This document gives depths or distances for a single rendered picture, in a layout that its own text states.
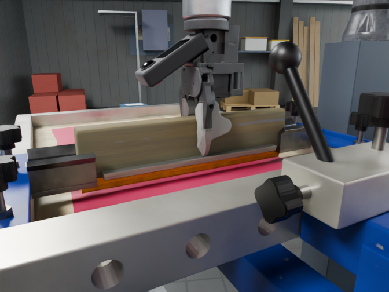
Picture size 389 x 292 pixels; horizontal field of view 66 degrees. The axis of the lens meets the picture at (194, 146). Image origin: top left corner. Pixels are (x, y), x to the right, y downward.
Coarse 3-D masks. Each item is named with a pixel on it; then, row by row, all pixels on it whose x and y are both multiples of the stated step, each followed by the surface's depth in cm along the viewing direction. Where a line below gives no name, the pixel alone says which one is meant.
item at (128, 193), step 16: (64, 128) 89; (64, 144) 72; (176, 176) 53; (192, 176) 53; (80, 192) 46; (96, 192) 46; (112, 192) 46; (128, 192) 46; (144, 192) 46; (160, 192) 46; (80, 208) 42; (96, 208) 42
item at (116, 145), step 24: (144, 120) 48; (168, 120) 48; (192, 120) 49; (240, 120) 53; (264, 120) 56; (96, 144) 43; (120, 144) 44; (144, 144) 46; (168, 144) 48; (192, 144) 50; (216, 144) 52; (240, 144) 55; (264, 144) 57; (96, 168) 44
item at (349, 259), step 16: (304, 224) 27; (320, 224) 26; (368, 224) 22; (384, 224) 21; (304, 240) 28; (320, 240) 26; (336, 240) 24; (352, 240) 23; (368, 240) 22; (384, 240) 21; (336, 256) 25; (352, 256) 23; (352, 272) 24
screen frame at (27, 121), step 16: (48, 112) 94; (64, 112) 94; (80, 112) 96; (96, 112) 98; (112, 112) 100; (128, 112) 103; (144, 112) 105; (160, 112) 108; (176, 112) 111; (32, 128) 87; (16, 144) 60; (32, 144) 69; (32, 208) 38
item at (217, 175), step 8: (256, 160) 61; (264, 160) 61; (272, 160) 61; (280, 160) 61; (216, 168) 57; (224, 168) 57; (232, 168) 57; (240, 168) 57; (248, 168) 57; (256, 168) 57; (264, 168) 57; (272, 168) 57; (280, 168) 57; (200, 176) 53; (208, 176) 53; (216, 176) 53; (224, 176) 53; (232, 176) 53; (240, 176) 53; (208, 184) 49
